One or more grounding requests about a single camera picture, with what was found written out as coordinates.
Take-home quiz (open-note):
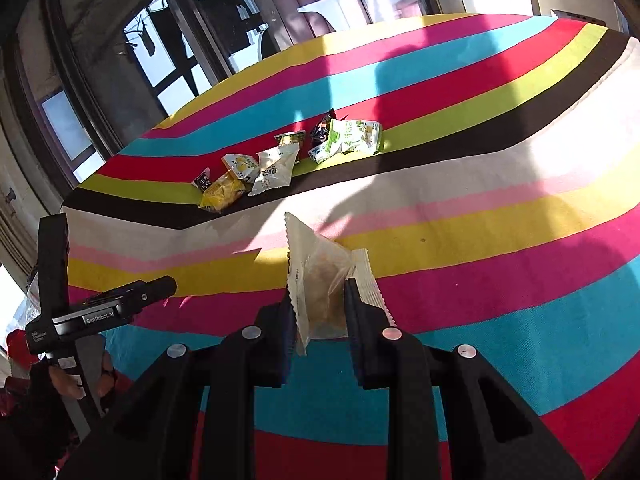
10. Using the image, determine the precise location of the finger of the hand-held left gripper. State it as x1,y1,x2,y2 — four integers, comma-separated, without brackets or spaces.
120,275,179,315

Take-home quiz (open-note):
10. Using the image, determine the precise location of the white pastry snack packet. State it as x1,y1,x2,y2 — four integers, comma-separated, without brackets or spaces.
248,142,301,197

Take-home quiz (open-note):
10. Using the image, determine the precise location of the yellow snack packet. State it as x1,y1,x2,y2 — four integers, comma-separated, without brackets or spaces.
199,170,248,214

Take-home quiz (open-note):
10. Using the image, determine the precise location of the striped colourful tablecloth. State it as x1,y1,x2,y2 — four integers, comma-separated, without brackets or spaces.
60,12,640,480

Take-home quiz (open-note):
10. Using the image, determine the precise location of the green white snack packet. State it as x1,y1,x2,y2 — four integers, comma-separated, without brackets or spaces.
312,119,386,163

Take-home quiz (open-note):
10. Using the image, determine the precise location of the person's left hand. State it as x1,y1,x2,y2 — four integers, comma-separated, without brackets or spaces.
47,352,118,402

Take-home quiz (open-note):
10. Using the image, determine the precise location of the dark window frame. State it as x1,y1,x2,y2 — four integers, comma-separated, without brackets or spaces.
0,0,441,201

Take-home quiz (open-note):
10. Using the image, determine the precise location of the white translucent pastry packet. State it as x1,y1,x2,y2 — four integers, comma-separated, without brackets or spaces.
284,211,393,356

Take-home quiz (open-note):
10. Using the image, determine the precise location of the small white lemon-print packet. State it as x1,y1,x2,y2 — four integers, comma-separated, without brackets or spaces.
221,153,261,183

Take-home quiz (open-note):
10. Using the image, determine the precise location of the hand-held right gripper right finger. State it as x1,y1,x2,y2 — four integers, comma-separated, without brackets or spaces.
342,277,586,480

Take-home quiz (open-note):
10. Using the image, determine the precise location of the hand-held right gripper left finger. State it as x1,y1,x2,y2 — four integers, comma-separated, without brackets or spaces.
60,287,301,480

